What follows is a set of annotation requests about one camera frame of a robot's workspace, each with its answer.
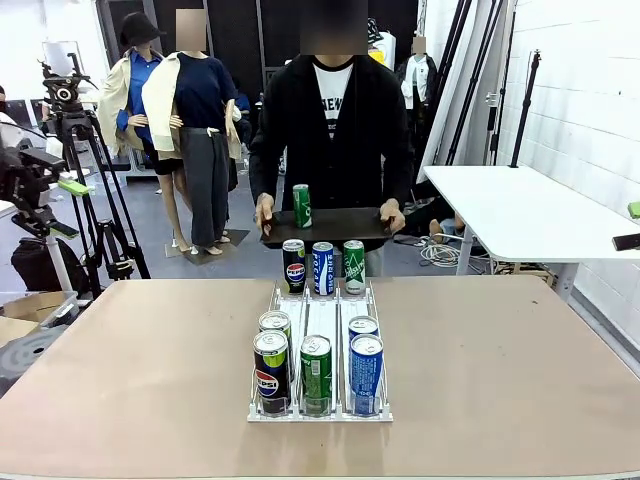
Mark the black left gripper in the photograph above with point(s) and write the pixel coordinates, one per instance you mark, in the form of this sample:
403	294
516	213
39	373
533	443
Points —
17	182

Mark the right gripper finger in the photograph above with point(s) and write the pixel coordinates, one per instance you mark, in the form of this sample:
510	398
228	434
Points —
635	210
627	242

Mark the green soda can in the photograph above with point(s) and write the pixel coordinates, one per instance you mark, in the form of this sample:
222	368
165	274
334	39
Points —
316	380
302	207

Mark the black Pepsi lime can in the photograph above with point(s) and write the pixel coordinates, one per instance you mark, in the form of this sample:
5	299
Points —
294	270
276	321
271	380

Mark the green star print cider can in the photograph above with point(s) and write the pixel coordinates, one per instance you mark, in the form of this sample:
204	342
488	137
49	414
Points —
354	267

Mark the dark brown serving tray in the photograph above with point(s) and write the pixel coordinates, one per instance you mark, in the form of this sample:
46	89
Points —
340	225

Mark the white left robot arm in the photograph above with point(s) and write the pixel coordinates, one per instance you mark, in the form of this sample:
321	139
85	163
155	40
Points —
15	135

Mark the person's left forearm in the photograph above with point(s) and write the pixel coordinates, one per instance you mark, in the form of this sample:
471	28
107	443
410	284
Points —
400	175

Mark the person's right forearm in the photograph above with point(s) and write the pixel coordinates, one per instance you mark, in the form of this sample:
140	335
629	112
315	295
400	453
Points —
262	175

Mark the person seated on floor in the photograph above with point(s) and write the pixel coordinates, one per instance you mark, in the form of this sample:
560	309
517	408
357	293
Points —
430	215

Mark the person in black jacket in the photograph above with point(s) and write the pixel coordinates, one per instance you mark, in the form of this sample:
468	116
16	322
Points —
310	125

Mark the person's right hand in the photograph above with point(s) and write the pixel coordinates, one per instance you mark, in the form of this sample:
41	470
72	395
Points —
264	212

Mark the person's left hand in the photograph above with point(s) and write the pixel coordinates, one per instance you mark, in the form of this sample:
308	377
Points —
392	215

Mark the black backpack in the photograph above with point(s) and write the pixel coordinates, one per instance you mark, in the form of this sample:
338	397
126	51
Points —
35	272

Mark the cardboard box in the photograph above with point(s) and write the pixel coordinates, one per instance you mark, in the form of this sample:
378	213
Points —
35	305

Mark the large white table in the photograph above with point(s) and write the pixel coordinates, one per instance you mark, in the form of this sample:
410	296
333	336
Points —
525	215

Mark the dark computer monitor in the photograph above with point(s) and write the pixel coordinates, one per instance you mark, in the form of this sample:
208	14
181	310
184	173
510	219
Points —
17	112

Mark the bystander in black shirt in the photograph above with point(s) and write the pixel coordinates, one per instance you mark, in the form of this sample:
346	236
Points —
2	100

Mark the black light stand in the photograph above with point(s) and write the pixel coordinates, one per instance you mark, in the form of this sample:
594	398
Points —
525	110

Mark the white board on stand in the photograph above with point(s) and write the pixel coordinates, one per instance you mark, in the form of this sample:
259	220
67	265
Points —
57	57

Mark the gray round weight plate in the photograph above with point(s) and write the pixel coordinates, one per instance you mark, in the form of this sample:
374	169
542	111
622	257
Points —
25	355

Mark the mannequin with black hat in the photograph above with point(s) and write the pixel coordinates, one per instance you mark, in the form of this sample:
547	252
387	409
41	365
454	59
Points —
142	75

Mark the black stand with gray clamp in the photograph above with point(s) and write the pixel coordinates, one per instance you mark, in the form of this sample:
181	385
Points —
500	100

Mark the mannequin with navy top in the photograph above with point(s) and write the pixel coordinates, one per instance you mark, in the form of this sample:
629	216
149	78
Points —
200	90

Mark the mannequin with white jacket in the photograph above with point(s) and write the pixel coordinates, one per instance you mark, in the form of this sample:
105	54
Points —
417	80

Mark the blue Pocari Sweat can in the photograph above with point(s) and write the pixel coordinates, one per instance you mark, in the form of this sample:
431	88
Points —
363	326
323	272
366	380

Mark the white can dispenser rack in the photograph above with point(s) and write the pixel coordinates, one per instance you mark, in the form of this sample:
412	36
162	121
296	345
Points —
320	310

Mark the mannequin with yellow garment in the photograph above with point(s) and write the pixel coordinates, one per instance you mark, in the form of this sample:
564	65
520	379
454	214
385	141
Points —
384	56

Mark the gray wrist camera box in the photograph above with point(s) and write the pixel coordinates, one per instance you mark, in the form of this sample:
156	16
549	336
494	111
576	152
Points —
45	160

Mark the black camera tripod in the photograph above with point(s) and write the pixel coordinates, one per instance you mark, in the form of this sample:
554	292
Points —
72	125

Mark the gray mannequin base plate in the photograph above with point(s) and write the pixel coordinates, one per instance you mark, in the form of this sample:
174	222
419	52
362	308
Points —
235	238

